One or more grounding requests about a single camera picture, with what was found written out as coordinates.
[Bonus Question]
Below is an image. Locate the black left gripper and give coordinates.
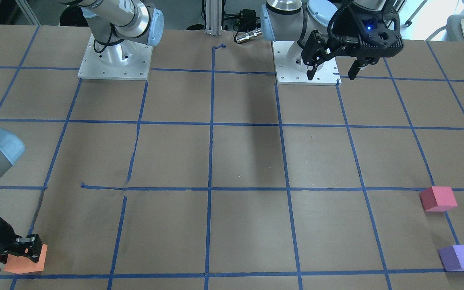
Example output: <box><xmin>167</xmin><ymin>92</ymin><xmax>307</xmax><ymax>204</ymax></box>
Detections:
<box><xmin>301</xmin><ymin>7</ymin><xmax>404</xmax><ymax>81</ymax></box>

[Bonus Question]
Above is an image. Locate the orange foam cube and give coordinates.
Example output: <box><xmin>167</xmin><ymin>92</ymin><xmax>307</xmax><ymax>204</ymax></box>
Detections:
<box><xmin>2</xmin><ymin>244</ymin><xmax>48</xmax><ymax>274</ymax></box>

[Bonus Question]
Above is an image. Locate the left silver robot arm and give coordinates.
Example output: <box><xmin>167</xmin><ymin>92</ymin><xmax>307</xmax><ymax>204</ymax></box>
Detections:
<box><xmin>261</xmin><ymin>0</ymin><xmax>404</xmax><ymax>85</ymax></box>

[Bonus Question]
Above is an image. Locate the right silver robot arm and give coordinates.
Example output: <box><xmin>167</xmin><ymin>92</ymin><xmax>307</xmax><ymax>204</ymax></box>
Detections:
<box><xmin>0</xmin><ymin>0</ymin><xmax>164</xmax><ymax>274</ymax></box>

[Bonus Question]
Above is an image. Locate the red foam cube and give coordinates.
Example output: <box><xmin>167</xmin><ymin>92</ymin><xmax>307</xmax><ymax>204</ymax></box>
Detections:
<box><xmin>419</xmin><ymin>186</ymin><xmax>458</xmax><ymax>212</ymax></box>

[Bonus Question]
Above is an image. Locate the purple foam cube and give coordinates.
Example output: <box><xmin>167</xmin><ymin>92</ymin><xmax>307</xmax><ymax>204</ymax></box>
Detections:
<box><xmin>438</xmin><ymin>244</ymin><xmax>464</xmax><ymax>271</ymax></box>

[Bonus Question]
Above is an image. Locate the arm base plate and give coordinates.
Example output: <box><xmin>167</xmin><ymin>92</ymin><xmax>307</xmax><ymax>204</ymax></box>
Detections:
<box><xmin>77</xmin><ymin>35</ymin><xmax>153</xmax><ymax>81</ymax></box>
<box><xmin>271</xmin><ymin>40</ymin><xmax>341</xmax><ymax>86</ymax></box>

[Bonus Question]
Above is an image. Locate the aluminium frame post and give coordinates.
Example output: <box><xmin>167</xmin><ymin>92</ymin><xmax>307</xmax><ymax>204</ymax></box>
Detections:
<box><xmin>203</xmin><ymin>0</ymin><xmax>224</xmax><ymax>38</ymax></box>

